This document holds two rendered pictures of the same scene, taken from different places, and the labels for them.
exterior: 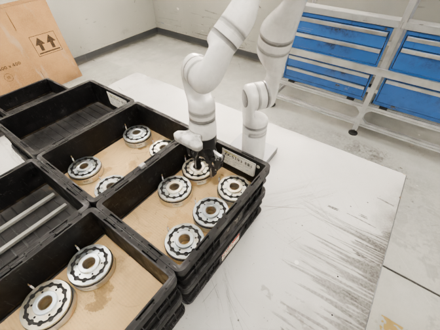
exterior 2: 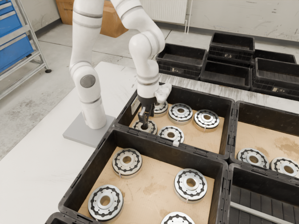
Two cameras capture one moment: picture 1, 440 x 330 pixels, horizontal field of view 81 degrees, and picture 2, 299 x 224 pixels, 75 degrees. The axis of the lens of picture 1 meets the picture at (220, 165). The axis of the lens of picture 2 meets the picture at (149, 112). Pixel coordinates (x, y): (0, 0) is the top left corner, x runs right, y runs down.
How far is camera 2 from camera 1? 0.90 m
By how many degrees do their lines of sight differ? 68
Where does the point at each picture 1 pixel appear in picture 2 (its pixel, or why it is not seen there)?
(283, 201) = not seen: hidden behind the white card
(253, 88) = (88, 67)
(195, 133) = (159, 87)
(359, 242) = not seen: hidden behind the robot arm
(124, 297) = (250, 140)
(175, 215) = (187, 134)
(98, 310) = (264, 149)
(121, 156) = (141, 209)
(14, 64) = not seen: outside the picture
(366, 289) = (174, 78)
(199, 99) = (152, 62)
